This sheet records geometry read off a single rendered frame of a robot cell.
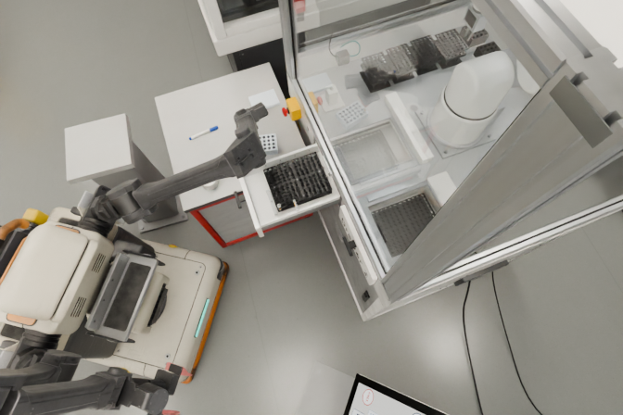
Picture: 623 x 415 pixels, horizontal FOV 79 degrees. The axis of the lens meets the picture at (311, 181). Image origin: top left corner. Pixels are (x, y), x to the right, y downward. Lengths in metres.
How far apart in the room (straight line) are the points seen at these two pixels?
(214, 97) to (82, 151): 0.63
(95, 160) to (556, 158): 1.78
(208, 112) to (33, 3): 2.60
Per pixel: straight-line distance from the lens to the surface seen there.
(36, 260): 1.10
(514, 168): 0.47
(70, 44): 3.69
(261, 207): 1.51
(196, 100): 1.93
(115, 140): 1.95
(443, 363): 2.33
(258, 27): 1.94
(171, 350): 2.08
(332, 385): 2.21
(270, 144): 1.68
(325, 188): 1.45
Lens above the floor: 2.24
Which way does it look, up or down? 66 degrees down
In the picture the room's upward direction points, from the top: 3 degrees counter-clockwise
